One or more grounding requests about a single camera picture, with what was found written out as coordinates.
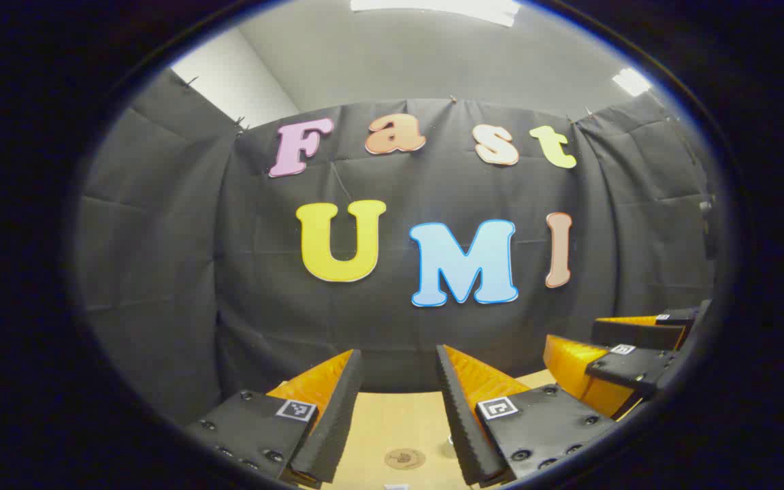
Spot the ceiling light panel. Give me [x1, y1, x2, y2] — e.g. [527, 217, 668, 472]
[612, 67, 653, 97]
[350, 0, 522, 28]

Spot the round cork coaster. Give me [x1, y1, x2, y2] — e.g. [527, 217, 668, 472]
[384, 448, 427, 470]

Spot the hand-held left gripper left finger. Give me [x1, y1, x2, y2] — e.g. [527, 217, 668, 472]
[184, 349, 364, 489]

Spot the light wooden desktop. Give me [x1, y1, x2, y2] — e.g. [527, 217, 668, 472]
[283, 367, 644, 490]

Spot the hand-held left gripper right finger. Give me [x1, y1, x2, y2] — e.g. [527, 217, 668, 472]
[435, 344, 617, 488]

